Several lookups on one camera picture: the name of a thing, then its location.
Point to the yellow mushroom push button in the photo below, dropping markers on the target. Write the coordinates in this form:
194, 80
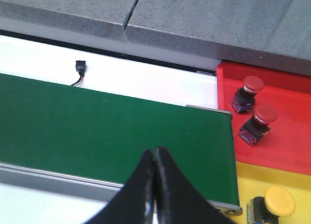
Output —
276, 202

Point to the grey stone slab right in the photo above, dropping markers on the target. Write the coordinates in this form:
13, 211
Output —
274, 34

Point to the aluminium conveyor side rail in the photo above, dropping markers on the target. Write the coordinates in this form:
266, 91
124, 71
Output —
94, 188

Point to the grey stone slab left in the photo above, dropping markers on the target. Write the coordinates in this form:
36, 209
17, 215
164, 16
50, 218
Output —
99, 18

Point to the yellow plastic tray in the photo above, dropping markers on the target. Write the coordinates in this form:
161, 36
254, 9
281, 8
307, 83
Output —
255, 180

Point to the red mushroom push button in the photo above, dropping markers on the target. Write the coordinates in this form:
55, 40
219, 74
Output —
244, 99
258, 125

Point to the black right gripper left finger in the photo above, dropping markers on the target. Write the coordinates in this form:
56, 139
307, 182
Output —
134, 203

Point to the red object at right edge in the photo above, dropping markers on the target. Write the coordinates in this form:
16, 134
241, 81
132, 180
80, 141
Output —
288, 144

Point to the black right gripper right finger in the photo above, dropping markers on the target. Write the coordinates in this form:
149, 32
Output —
177, 200

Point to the grey stone slab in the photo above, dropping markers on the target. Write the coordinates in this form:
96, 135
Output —
99, 18
274, 34

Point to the black sensor with cable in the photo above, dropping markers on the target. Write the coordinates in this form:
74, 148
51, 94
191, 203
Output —
81, 69

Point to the green conveyor belt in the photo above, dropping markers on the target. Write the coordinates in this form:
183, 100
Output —
85, 132

